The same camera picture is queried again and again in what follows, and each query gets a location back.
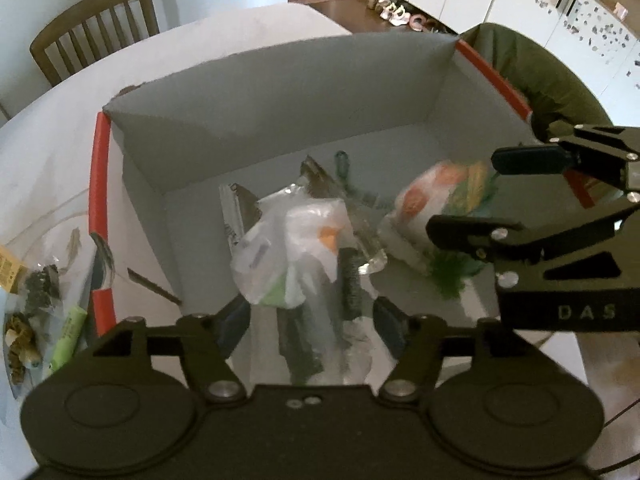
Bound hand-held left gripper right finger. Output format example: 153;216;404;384
372;296;523;403

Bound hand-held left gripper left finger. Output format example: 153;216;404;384
92;295;251;403

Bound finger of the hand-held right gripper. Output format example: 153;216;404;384
491;125;640;195
426;195;640;286

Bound orange green printed packet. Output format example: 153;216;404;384
380;160;501;276

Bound clear bag with white contents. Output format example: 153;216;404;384
230;185;388;386

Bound clear plastic bag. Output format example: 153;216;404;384
0;195;118;393

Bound red-rimmed cardboard box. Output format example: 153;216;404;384
87;32;596;363

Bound olive green padded chair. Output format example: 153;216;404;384
460;22;613;146

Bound white sticker-covered cabinet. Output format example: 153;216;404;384
489;0;640;123

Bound dark foil packet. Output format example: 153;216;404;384
299;156;342;197

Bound light green tube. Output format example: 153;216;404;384
49;306;89;374

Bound row of shoes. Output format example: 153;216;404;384
367;0;443;33

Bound dark crumpled item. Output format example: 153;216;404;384
24;265;62;312

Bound tan crumpled item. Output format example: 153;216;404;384
4;310;43;386

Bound yellow packet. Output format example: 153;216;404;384
0;244;27;293

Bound wooden slat-back chair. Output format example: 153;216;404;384
29;0;161;88

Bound green-handled tool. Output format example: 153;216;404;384
332;150;362;196

